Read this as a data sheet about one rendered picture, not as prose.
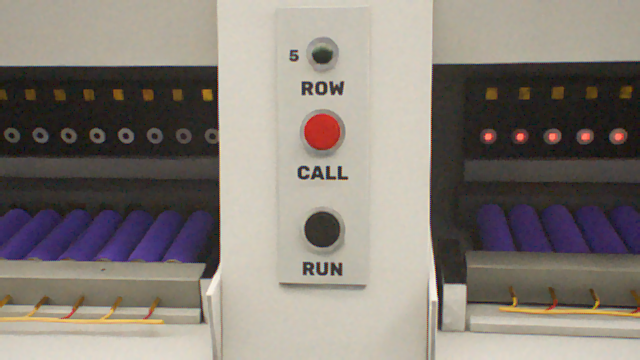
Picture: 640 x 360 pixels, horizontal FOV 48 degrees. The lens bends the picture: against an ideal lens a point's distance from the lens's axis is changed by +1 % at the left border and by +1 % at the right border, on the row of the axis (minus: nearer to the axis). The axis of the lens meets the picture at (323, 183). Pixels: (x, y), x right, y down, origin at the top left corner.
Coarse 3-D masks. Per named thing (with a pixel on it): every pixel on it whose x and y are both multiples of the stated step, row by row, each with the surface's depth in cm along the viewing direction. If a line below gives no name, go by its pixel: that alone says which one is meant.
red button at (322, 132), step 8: (312, 120) 31; (320, 120) 30; (328, 120) 30; (336, 120) 31; (312, 128) 31; (320, 128) 31; (328, 128) 30; (336, 128) 30; (312, 136) 31; (320, 136) 31; (328, 136) 31; (336, 136) 31; (312, 144) 31; (320, 144) 31; (328, 144) 31
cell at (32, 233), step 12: (36, 216) 46; (48, 216) 46; (60, 216) 47; (24, 228) 44; (36, 228) 45; (48, 228) 45; (12, 240) 43; (24, 240) 43; (36, 240) 44; (0, 252) 41; (12, 252) 42; (24, 252) 42
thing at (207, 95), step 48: (0, 96) 49; (48, 96) 49; (96, 96) 48; (144, 96) 48; (192, 96) 48; (0, 144) 51; (48, 144) 50; (96, 144) 50; (144, 144) 50; (192, 144) 49
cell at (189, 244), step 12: (192, 216) 45; (204, 216) 45; (192, 228) 44; (204, 228) 44; (180, 240) 42; (192, 240) 42; (204, 240) 44; (168, 252) 41; (180, 252) 41; (192, 252) 42
